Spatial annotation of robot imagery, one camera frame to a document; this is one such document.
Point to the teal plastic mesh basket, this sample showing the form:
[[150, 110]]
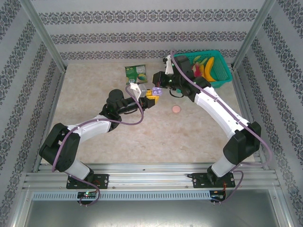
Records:
[[222, 71]]

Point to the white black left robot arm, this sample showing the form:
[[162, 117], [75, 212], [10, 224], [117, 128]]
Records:
[[94, 125]]

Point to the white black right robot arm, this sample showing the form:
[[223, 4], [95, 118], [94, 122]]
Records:
[[220, 111]]

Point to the pink toy dragon fruit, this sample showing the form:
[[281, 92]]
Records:
[[197, 71]]

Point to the green snack packet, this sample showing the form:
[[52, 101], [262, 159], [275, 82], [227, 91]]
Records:
[[135, 74]]

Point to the orange yellow toy banana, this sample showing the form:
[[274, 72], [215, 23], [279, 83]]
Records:
[[209, 68]]

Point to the grey sheet metal panel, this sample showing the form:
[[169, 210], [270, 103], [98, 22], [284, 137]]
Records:
[[151, 215]]

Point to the aluminium side rail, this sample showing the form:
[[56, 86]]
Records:
[[50, 118], [252, 118]]

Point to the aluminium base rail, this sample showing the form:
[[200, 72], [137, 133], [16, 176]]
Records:
[[146, 179]]

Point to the aluminium frame post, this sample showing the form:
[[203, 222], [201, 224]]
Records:
[[253, 35], [44, 35]]

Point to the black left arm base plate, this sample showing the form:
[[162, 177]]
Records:
[[101, 180]]

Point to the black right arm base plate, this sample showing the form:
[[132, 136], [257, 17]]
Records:
[[200, 179]]

